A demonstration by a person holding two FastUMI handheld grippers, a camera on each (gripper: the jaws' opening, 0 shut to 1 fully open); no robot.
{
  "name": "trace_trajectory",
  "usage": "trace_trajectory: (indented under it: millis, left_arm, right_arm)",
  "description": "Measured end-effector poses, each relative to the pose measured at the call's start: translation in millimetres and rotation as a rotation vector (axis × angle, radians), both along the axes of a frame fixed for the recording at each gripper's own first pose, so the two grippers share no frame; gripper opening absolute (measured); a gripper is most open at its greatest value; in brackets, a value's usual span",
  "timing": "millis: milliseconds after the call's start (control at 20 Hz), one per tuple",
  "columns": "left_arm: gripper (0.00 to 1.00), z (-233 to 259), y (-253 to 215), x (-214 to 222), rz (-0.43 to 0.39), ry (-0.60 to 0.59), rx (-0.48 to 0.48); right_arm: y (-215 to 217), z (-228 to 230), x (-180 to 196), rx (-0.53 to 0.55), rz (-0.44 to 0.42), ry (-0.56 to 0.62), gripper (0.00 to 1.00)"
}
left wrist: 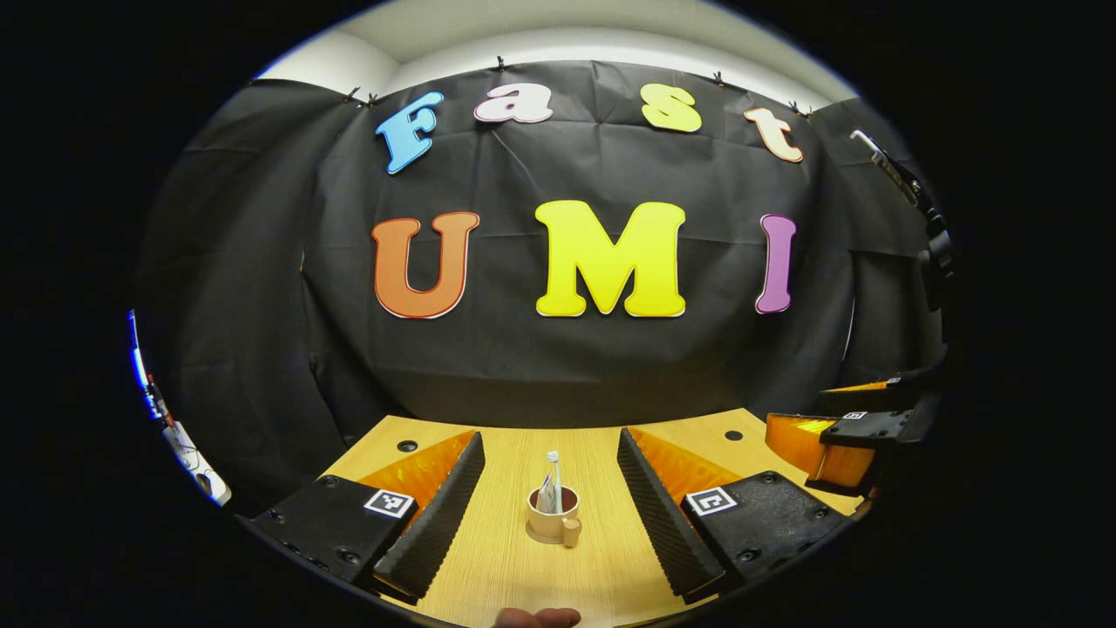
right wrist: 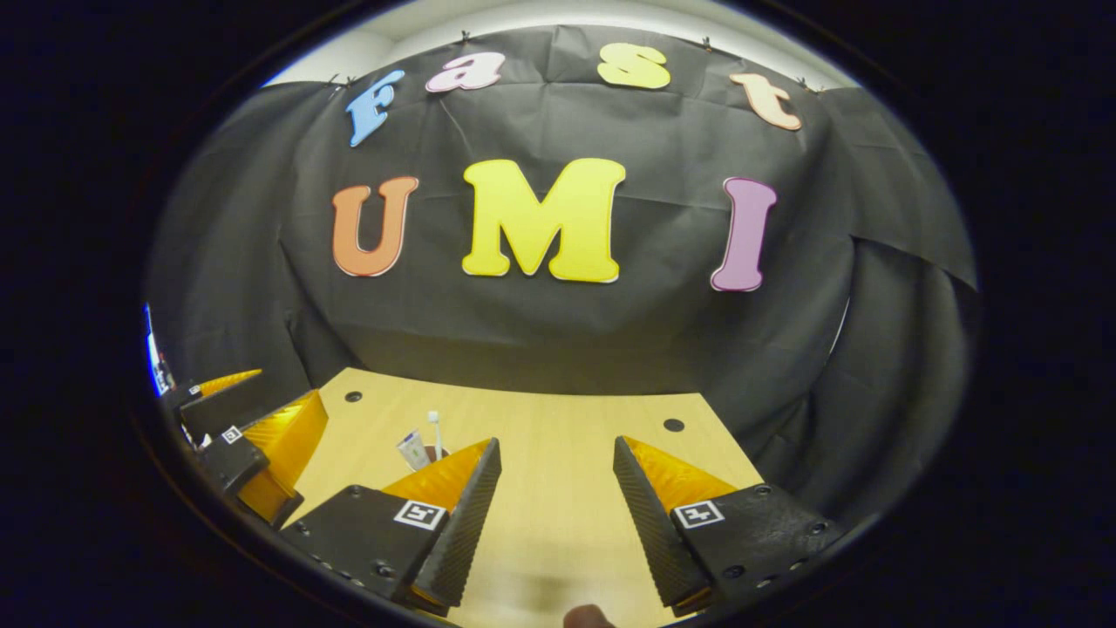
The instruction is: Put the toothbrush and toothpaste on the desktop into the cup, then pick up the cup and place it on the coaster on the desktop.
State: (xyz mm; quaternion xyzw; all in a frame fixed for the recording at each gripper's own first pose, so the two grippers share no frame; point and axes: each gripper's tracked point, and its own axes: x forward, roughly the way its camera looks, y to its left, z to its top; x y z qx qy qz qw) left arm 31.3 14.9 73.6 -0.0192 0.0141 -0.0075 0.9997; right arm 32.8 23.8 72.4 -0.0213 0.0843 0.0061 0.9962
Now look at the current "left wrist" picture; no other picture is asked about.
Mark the black backdrop cloth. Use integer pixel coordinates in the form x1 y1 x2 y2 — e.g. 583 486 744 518
135 59 951 515

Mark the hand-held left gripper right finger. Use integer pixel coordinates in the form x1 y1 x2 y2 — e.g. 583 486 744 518
616 427 851 601

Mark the wooden desktop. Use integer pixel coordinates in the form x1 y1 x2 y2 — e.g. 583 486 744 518
318 407 864 628

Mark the computer monitor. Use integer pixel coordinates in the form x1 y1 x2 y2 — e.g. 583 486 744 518
128 310 153 393

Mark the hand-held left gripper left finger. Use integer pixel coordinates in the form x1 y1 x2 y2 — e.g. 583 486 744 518
237 430 487 603

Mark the beige cup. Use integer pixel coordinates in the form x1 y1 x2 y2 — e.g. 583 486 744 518
526 485 582 549

